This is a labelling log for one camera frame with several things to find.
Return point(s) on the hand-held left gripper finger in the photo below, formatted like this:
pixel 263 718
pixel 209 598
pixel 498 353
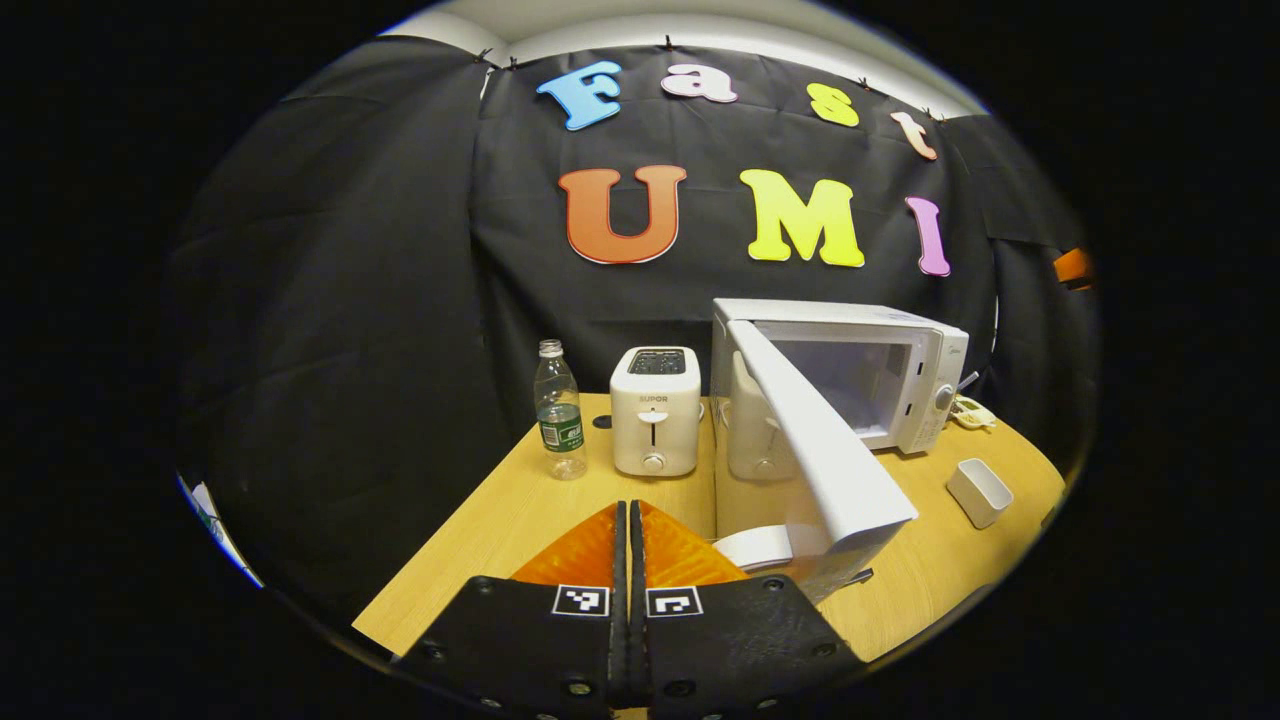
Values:
pixel 637 600
pixel 621 600

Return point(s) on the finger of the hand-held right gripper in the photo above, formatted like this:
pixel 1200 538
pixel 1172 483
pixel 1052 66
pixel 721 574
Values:
pixel 1072 268

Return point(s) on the white microwave oven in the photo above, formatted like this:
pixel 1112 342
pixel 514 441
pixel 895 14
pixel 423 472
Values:
pixel 830 500

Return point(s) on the white divided condiment dish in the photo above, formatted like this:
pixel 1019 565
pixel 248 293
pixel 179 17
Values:
pixel 972 413

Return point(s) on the white toaster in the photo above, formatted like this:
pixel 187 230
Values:
pixel 655 420

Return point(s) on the clear plastic water bottle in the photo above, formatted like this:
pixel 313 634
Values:
pixel 560 420

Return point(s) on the white rectangular plastic tray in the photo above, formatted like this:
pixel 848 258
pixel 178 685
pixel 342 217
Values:
pixel 980 490

